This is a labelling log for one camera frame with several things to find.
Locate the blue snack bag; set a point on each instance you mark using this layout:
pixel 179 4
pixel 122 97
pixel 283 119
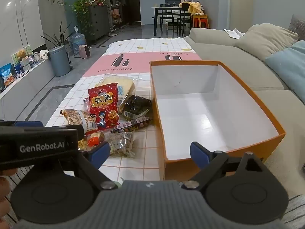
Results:
pixel 6 74

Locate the pale sliced bread packet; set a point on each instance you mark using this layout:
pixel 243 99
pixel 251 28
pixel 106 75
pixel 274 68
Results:
pixel 124 85

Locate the brown patterned snack packet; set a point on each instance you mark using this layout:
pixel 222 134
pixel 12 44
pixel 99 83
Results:
pixel 76 119

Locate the brown plush bear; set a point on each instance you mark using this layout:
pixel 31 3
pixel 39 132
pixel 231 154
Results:
pixel 22 54

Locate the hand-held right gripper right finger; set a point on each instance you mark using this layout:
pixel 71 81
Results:
pixel 199 153

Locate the pink space heater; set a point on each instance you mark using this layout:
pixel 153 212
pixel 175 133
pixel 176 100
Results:
pixel 85 51

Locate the orange stool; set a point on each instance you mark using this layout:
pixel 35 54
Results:
pixel 200 20

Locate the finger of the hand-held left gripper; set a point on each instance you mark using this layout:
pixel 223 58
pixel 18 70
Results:
pixel 28 124

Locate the yellow cloth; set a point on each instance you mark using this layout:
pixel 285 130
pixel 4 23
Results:
pixel 195 8

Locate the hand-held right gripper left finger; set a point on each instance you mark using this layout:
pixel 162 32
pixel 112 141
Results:
pixel 101 153

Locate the open shelf unit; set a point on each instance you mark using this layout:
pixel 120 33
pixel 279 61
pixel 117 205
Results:
pixel 116 16

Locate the white papers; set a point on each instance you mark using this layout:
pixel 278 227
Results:
pixel 233 33

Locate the small silver packet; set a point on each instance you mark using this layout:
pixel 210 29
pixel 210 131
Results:
pixel 86 101

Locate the white cap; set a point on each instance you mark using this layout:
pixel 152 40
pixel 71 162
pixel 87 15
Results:
pixel 44 53

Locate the dark door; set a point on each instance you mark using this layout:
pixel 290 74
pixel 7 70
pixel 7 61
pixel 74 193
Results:
pixel 132 4

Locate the black dining chair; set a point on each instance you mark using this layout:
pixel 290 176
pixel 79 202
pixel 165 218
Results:
pixel 168 19
pixel 184 19

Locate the person's left hand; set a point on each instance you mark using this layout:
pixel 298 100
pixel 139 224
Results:
pixel 3 188

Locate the printed pink white tablecloth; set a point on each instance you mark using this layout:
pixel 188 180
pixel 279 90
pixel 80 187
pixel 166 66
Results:
pixel 143 59

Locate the white low cabinet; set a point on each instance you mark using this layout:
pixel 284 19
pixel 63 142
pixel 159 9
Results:
pixel 23 85

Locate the dark drawer cabinet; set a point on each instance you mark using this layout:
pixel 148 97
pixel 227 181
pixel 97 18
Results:
pixel 99 21

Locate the grey-blue trash can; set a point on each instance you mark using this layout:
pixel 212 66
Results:
pixel 59 62

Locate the orange cardboard box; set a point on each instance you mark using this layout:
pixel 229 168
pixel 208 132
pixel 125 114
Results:
pixel 214 114

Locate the striped cloth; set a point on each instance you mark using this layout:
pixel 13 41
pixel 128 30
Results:
pixel 296 210

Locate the light blue cushion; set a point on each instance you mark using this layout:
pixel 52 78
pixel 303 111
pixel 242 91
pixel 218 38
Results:
pixel 288 64

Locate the red snack packet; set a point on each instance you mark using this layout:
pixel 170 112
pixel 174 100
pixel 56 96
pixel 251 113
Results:
pixel 103 107

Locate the long-leaf potted plant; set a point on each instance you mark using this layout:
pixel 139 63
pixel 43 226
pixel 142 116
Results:
pixel 58 38

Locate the trailing green plant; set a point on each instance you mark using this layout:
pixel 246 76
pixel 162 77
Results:
pixel 82 12

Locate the long black snack packet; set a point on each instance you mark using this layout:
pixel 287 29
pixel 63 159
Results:
pixel 133 124

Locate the beige cushion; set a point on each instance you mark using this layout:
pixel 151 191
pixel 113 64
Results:
pixel 264 40

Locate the large blue water bottle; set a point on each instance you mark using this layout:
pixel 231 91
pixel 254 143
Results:
pixel 77 40

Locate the clear packet of yellow crisps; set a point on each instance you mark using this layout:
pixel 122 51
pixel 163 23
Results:
pixel 120 145

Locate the black dining table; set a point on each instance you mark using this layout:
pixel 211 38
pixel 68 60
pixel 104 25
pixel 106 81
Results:
pixel 166 8

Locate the group of small toys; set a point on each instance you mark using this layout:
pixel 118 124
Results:
pixel 99 2

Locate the grey cushion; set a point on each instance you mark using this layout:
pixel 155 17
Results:
pixel 297 25

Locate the orange snack packet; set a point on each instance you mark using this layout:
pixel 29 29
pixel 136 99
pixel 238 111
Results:
pixel 94 139

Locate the beige sofa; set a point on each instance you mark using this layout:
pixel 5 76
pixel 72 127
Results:
pixel 226 50

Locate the dark seaweed packet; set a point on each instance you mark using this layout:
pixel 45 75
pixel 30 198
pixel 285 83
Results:
pixel 135 107

